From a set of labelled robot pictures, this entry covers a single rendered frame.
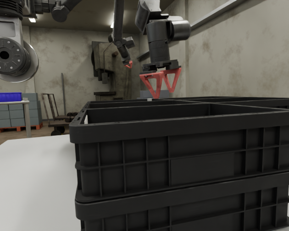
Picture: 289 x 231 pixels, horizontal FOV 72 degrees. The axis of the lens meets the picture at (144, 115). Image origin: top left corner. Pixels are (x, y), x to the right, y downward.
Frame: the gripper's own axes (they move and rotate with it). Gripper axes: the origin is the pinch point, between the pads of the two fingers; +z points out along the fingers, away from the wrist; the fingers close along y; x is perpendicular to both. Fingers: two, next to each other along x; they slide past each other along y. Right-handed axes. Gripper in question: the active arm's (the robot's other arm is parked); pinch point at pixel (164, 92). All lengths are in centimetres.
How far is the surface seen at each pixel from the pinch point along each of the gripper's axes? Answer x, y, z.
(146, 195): -13.3, -32.7, 9.9
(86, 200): -7.6, -38.6, 8.1
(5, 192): 35, -36, 20
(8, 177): 46, -31, 21
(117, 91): 457, 477, 64
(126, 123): -11.9, -32.7, -1.3
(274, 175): -28.6, -15.5, 13.2
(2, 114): 596, 161, 61
